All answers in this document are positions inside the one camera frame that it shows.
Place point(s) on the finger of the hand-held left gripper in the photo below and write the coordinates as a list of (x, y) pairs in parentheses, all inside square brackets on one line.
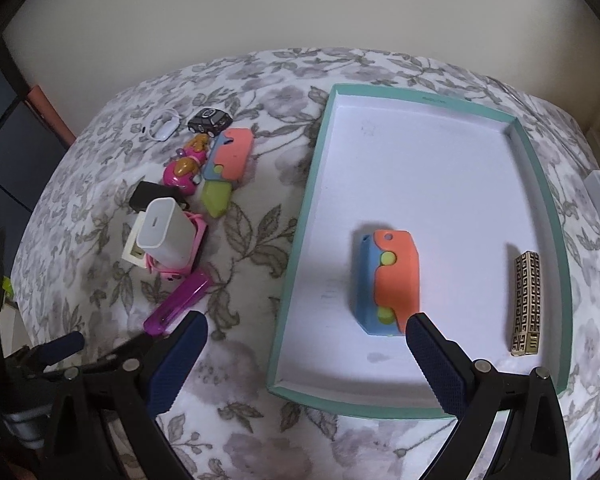
[(62, 346), (125, 349)]

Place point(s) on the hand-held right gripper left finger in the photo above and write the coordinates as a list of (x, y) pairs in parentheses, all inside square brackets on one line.
[(176, 360)]

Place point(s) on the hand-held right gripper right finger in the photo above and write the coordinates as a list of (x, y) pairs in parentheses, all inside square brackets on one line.
[(434, 360)]

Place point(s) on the purple lighter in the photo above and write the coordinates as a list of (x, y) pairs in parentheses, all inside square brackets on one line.
[(177, 302)]

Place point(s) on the orange blue toy knife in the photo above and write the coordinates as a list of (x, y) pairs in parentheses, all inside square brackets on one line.
[(392, 280)]

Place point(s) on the cream hair clip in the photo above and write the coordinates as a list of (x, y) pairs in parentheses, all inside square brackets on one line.
[(130, 252)]

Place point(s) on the gold patterned lighter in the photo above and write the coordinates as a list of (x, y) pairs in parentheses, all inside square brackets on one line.
[(527, 305)]

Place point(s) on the pink wristband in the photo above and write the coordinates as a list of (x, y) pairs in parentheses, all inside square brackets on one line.
[(197, 237)]

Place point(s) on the white phone charger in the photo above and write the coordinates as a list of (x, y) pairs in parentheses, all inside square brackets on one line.
[(162, 230)]

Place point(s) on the small black plug adapter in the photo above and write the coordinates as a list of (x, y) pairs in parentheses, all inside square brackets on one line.
[(145, 194)]

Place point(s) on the teal cardboard box lid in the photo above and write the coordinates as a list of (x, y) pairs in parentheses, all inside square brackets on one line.
[(430, 185)]

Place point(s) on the yellow-green object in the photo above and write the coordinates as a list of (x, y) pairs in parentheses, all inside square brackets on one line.
[(7, 287)]

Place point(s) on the pink duck toy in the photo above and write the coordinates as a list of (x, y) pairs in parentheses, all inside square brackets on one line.
[(182, 170)]

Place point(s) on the dark cabinet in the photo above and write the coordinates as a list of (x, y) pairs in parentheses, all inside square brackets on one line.
[(10, 160)]

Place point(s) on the orange toy knife green blade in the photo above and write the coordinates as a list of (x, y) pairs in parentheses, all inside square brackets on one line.
[(232, 152)]

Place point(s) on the orange-brown wooden board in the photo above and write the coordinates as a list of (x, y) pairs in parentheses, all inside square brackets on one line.
[(50, 112)]

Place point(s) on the black toy car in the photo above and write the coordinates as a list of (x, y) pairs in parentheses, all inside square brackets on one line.
[(210, 121)]

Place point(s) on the floral blanket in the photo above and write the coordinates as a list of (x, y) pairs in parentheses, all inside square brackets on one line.
[(260, 110)]

